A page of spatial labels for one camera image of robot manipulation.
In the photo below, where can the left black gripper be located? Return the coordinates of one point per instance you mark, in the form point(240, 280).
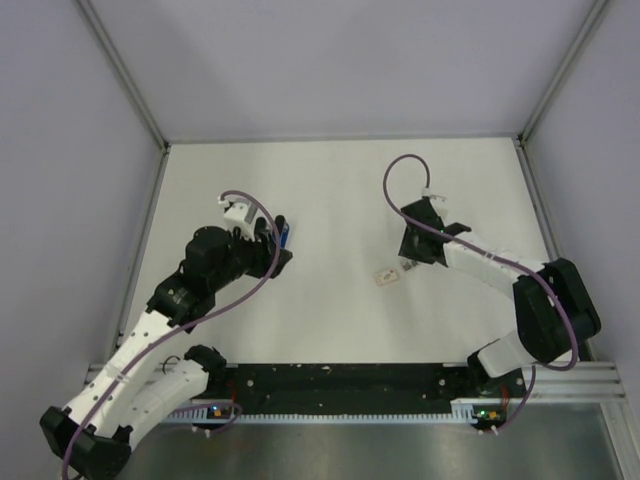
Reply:
point(264, 256)

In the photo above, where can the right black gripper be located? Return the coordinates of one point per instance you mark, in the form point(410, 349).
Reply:
point(408, 251)

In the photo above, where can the small white staple box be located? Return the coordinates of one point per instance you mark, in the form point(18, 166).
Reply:
point(409, 265)

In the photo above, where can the blue stapler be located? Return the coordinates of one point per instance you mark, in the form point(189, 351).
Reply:
point(285, 235)

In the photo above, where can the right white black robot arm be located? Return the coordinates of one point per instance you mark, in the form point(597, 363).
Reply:
point(554, 312)

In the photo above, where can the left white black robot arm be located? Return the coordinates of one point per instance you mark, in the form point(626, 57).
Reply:
point(160, 366)

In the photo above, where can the white staple box with red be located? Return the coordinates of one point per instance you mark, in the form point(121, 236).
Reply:
point(386, 277)

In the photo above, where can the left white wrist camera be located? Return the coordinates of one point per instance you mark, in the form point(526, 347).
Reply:
point(240, 212)

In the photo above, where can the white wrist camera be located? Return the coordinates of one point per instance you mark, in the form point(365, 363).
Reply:
point(436, 199)
point(240, 212)

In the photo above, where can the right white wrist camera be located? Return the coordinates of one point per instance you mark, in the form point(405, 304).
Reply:
point(436, 199)

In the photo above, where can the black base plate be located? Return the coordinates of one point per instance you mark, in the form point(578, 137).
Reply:
point(352, 388)

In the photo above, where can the grey slotted cable duct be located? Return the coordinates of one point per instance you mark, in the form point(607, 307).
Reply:
point(459, 414)

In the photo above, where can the aluminium front rail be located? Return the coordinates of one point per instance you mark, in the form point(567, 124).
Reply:
point(589, 382)

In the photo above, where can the right aluminium frame post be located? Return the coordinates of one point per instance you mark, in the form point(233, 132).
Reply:
point(581, 40)

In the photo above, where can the aluminium frame post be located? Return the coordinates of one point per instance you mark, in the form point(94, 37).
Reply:
point(121, 72)
point(581, 40)

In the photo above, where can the left aluminium frame post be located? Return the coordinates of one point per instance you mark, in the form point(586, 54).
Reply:
point(121, 72)

